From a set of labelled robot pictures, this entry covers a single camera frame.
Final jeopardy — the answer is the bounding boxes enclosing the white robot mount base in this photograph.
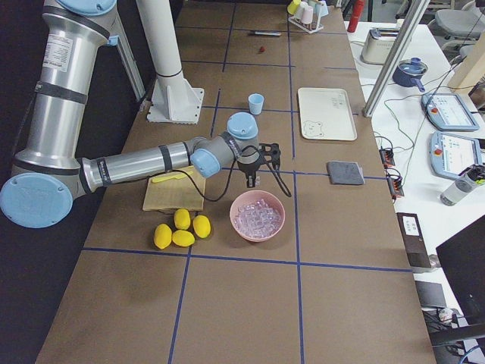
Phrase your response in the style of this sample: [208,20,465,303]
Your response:
[147,78,205,124]

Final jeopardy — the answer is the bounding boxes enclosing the whole yellow lemon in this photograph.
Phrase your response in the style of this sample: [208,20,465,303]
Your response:
[192,215,211,239]
[153,224,173,249]
[174,209,192,231]
[172,230,196,247]

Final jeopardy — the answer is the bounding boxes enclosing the yellow plastic knife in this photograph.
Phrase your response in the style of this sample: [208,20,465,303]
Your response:
[151,171,193,184]

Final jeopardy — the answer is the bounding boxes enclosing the blue pot with lid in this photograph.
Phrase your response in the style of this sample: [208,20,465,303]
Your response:
[393,57,428,93]

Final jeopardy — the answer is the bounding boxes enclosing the yellow cup on rack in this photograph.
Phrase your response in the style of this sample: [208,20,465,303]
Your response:
[286,0,301,15]

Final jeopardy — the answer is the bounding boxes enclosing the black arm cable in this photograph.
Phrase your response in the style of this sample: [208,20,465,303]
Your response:
[177,146,266,202]

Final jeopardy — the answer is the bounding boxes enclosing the white bear serving tray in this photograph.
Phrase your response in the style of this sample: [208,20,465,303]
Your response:
[298,87,357,141]

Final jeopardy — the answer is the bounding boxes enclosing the wooden cutting board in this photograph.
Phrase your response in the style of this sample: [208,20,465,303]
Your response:
[142,166,205,212]

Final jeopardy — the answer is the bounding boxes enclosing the black monitor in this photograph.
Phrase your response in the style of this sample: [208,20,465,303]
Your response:
[430,217,484,346]

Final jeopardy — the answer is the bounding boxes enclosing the steel muddler black tip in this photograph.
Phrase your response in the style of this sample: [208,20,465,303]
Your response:
[249,30,282,37]

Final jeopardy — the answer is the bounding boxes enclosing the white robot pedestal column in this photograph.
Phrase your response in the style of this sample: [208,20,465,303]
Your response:
[136,0,182,77]

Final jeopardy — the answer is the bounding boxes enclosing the cream toaster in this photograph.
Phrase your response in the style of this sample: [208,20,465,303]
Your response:
[361,27,399,65]

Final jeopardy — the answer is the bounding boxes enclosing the light blue plastic cup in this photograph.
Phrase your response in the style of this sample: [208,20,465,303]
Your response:
[248,93,264,115]

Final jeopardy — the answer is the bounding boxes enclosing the clear water bottle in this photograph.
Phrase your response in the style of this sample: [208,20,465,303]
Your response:
[440,165,484,206]

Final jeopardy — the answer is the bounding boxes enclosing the aluminium frame post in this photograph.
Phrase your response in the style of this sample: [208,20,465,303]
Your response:
[362,0,430,118]

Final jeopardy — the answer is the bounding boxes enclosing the red bottle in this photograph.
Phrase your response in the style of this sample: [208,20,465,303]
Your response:
[347,0,363,33]

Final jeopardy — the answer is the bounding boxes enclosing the white wire cup rack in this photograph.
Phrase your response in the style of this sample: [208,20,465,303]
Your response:
[288,16,324,34]

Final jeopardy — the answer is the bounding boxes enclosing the pink cup on rack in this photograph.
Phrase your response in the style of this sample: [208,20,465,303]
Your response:
[295,2,314,25]

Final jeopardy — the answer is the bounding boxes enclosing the brown box with label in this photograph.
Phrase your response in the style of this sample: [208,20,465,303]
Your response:
[396,212,433,273]

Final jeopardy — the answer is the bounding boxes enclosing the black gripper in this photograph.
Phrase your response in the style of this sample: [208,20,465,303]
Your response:
[237,161,261,188]

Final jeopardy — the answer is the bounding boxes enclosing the grey folded cloth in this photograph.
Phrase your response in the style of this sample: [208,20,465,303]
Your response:
[327,161,365,186]

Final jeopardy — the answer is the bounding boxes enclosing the pink bowl of ice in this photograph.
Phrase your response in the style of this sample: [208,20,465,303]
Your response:
[230,190,286,243]

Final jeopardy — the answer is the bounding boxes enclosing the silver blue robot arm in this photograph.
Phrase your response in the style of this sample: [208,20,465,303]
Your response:
[1,1,261,228]

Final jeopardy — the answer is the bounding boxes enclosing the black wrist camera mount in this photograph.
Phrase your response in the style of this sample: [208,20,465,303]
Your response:
[259,143,292,197]

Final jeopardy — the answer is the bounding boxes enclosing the blue teach pendant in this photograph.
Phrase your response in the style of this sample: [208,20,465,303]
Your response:
[430,131,482,180]
[421,93,480,132]

